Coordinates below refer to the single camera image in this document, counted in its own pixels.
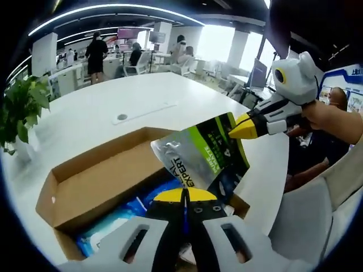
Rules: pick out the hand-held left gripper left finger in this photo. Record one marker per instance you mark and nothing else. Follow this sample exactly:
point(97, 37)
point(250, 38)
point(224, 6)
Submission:
point(163, 211)

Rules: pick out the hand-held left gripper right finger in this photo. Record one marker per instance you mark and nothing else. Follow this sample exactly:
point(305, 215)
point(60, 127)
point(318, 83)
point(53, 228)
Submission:
point(204, 209)

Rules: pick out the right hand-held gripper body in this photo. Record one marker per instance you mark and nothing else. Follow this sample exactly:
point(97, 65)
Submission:
point(297, 82)

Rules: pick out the blue wet wipes pack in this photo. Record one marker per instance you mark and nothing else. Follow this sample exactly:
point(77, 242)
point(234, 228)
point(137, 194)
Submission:
point(158, 195)

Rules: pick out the silver green soft pouch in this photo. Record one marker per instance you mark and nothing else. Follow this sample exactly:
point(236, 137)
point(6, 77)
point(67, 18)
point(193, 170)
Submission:
point(193, 153)

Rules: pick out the brown cardboard shoe box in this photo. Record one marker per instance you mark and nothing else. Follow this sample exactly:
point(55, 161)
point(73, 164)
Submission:
point(93, 184)

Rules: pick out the person's right hand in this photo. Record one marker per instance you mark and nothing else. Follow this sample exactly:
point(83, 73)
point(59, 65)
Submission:
point(314, 114)

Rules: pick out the dark desk monitor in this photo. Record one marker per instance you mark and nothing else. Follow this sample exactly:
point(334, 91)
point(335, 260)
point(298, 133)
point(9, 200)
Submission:
point(258, 75)

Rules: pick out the blue framed display board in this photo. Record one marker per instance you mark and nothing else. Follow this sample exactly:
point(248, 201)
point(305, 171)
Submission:
point(354, 76)

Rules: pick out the grey mesh office chair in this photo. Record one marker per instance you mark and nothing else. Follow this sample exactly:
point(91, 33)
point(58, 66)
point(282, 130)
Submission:
point(306, 209)

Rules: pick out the dark screen on stand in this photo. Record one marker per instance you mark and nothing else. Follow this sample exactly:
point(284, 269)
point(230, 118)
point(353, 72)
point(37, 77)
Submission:
point(157, 37)

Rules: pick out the white office chair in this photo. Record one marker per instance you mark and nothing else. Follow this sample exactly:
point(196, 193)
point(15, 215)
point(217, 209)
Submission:
point(143, 61)

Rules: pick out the green plant in white pot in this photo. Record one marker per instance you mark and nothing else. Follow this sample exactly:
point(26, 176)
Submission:
point(22, 99)

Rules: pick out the purple wall screen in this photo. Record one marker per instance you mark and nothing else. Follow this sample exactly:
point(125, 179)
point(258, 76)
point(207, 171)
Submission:
point(127, 33)

